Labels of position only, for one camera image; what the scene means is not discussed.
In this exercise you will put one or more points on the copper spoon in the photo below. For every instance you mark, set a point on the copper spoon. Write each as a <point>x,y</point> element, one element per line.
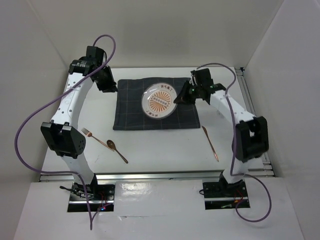
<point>112,145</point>

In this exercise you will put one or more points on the front aluminium rail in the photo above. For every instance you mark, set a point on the front aluminium rail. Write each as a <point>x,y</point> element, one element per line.
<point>154,176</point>

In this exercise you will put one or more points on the copper knife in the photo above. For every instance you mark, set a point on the copper knife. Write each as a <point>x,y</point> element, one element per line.
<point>210,143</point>

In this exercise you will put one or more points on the copper fork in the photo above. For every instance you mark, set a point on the copper fork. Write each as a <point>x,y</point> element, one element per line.
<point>90,135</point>

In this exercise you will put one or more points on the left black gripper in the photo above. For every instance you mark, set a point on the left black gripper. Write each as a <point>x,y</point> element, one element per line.
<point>111,84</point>

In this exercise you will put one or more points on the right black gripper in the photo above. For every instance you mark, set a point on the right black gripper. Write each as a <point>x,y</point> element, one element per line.
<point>183,97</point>

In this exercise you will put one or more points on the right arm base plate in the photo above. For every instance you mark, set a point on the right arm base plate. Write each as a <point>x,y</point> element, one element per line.
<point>219,196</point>

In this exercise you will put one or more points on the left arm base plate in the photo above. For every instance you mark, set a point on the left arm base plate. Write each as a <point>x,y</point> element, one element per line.
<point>101,200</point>

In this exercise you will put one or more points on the orange patterned plate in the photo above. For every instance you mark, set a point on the orange patterned plate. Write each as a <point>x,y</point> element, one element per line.
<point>157,101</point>

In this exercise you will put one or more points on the dark grey checked cloth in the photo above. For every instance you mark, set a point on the dark grey checked cloth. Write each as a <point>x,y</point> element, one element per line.
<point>129,114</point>

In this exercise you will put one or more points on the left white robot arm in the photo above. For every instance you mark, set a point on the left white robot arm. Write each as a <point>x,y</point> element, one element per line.
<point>61,133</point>

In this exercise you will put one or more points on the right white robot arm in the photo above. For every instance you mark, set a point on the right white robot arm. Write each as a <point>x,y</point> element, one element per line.
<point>250,133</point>

